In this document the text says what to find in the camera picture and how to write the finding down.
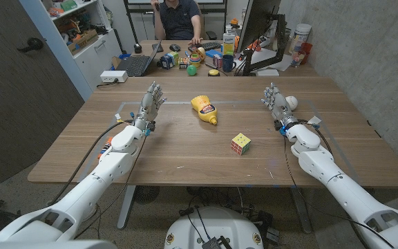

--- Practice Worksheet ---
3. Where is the black keyboard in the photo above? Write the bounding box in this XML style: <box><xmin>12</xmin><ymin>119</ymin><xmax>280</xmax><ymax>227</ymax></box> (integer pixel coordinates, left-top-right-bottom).
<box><xmin>188</xmin><ymin>41</ymin><xmax>223</xmax><ymax>52</ymax></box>

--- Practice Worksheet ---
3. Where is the white round canister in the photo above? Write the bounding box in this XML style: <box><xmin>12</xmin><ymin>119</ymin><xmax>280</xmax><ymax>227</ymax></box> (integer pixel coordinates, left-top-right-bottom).
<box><xmin>288</xmin><ymin>23</ymin><xmax>312</xmax><ymax>55</ymax></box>

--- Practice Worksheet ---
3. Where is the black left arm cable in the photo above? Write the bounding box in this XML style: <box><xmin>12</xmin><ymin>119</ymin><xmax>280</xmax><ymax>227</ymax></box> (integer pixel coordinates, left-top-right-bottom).
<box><xmin>48</xmin><ymin>119</ymin><xmax>134</xmax><ymax>206</ymax></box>

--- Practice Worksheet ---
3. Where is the colourful stacking ring toy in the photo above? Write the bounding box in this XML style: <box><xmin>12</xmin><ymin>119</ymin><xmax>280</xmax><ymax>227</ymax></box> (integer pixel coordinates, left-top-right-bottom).
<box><xmin>189</xmin><ymin>53</ymin><xmax>202</xmax><ymax>69</ymax></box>

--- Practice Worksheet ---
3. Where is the white and green carton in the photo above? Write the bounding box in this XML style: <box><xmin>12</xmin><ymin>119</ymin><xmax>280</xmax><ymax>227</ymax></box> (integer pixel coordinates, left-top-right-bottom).
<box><xmin>222</xmin><ymin>33</ymin><xmax>236</xmax><ymax>57</ymax></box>

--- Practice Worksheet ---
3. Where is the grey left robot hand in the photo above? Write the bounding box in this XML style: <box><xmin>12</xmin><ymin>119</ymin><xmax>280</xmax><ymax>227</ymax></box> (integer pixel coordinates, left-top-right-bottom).
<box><xmin>132</xmin><ymin>81</ymin><xmax>168</xmax><ymax>133</ymax></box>

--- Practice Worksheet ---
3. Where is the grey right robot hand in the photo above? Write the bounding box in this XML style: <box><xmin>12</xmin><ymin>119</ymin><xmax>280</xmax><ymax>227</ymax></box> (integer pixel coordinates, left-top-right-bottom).
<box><xmin>260</xmin><ymin>82</ymin><xmax>301</xmax><ymax>131</ymax></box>

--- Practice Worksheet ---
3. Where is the dark open laptop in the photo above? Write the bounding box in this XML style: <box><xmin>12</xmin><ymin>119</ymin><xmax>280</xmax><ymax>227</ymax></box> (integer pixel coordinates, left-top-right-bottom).
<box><xmin>115</xmin><ymin>39</ymin><xmax>163</xmax><ymax>77</ymax></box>

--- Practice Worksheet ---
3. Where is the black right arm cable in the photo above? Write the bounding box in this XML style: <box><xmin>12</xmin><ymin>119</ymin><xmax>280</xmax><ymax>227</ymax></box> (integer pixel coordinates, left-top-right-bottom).
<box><xmin>282</xmin><ymin>119</ymin><xmax>396</xmax><ymax>249</ymax></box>

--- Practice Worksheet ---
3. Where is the grey table leg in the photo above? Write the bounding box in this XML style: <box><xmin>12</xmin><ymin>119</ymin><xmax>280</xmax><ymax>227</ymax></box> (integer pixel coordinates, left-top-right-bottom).
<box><xmin>116</xmin><ymin>185</ymin><xmax>138</xmax><ymax>230</ymax></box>
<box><xmin>290</xmin><ymin>186</ymin><xmax>313</xmax><ymax>234</ymax></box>

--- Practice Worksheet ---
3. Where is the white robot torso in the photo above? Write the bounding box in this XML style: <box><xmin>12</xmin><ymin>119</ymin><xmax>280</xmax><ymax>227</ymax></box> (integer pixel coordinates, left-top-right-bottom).
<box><xmin>164</xmin><ymin>206</ymin><xmax>265</xmax><ymax>249</ymax></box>

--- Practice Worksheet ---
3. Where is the yellow mustard bottle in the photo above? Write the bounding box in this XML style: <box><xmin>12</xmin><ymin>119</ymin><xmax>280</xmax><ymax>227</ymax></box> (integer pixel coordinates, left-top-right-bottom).
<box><xmin>190</xmin><ymin>95</ymin><xmax>218</xmax><ymax>126</ymax></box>

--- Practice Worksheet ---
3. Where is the colourful puzzle cube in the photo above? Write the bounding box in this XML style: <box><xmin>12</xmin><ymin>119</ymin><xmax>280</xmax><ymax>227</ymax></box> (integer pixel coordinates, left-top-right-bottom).
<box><xmin>230</xmin><ymin>132</ymin><xmax>252</xmax><ymax>156</ymax></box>

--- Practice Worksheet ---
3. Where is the person in dark polo shirt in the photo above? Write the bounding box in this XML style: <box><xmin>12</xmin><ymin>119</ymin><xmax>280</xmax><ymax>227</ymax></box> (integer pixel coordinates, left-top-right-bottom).
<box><xmin>150</xmin><ymin>0</ymin><xmax>204</xmax><ymax>46</ymax></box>

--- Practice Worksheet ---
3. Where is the black round fan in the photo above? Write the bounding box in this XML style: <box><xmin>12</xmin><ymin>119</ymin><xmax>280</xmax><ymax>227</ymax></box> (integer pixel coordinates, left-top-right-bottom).
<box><xmin>133</xmin><ymin>185</ymin><xmax>161</xmax><ymax>205</ymax></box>

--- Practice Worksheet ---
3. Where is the dark blue small box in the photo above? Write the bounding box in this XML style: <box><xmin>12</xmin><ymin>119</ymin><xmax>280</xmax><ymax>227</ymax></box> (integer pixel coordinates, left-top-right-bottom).
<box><xmin>158</xmin><ymin>54</ymin><xmax>176</xmax><ymax>71</ymax></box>

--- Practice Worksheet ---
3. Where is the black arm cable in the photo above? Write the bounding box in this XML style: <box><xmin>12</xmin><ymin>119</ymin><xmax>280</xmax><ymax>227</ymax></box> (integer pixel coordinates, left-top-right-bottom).
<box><xmin>282</xmin><ymin>119</ymin><xmax>396</xmax><ymax>249</ymax></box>
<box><xmin>48</xmin><ymin>119</ymin><xmax>134</xmax><ymax>206</ymax></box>

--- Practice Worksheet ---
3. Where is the cardboard box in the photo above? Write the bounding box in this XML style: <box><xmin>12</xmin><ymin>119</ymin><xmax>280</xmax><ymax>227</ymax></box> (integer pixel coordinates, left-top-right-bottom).
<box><xmin>67</xmin><ymin>29</ymin><xmax>100</xmax><ymax>56</ymax></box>

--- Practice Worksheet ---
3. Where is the white flat box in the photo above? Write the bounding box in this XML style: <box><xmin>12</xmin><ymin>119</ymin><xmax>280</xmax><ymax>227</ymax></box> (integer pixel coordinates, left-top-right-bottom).
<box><xmin>255</xmin><ymin>68</ymin><xmax>281</xmax><ymax>77</ymax></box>

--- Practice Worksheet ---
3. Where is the dark blue mug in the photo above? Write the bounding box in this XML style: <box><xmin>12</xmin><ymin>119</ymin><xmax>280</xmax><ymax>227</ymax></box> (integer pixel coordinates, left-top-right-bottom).
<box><xmin>221</xmin><ymin>54</ymin><xmax>237</xmax><ymax>73</ymax></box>

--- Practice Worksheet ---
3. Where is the glue stick with orange caps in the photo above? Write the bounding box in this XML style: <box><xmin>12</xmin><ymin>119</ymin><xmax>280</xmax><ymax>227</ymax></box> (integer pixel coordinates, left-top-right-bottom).
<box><xmin>97</xmin><ymin>137</ymin><xmax>114</xmax><ymax>160</ymax></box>

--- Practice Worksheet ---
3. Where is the black computer monitor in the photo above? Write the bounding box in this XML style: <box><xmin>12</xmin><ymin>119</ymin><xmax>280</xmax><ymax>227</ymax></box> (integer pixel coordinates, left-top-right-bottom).
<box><xmin>236</xmin><ymin>0</ymin><xmax>283</xmax><ymax>53</ymax></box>

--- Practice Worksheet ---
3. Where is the white baseball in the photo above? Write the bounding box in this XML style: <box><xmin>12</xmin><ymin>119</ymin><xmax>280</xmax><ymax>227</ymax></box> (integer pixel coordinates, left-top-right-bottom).
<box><xmin>285</xmin><ymin>95</ymin><xmax>299</xmax><ymax>111</ymax></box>

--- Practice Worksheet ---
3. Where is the white power box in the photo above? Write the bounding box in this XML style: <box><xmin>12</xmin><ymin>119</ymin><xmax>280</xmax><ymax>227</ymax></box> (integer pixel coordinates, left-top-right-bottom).
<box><xmin>99</xmin><ymin>70</ymin><xmax>129</xmax><ymax>84</ymax></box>

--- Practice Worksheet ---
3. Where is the black door handle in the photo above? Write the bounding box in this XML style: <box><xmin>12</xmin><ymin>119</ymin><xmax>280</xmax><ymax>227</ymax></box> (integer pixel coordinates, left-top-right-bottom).
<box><xmin>17</xmin><ymin>37</ymin><xmax>44</xmax><ymax>53</ymax></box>

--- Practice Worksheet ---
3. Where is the red cup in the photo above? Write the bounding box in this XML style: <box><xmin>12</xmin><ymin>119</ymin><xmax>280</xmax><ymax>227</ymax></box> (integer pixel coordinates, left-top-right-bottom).
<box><xmin>299</xmin><ymin>41</ymin><xmax>314</xmax><ymax>65</ymax></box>

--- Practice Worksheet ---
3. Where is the white shelf cabinet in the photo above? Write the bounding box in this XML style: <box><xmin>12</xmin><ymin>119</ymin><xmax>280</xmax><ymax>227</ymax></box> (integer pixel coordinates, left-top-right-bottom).
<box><xmin>19</xmin><ymin>0</ymin><xmax>123</xmax><ymax>102</ymax></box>

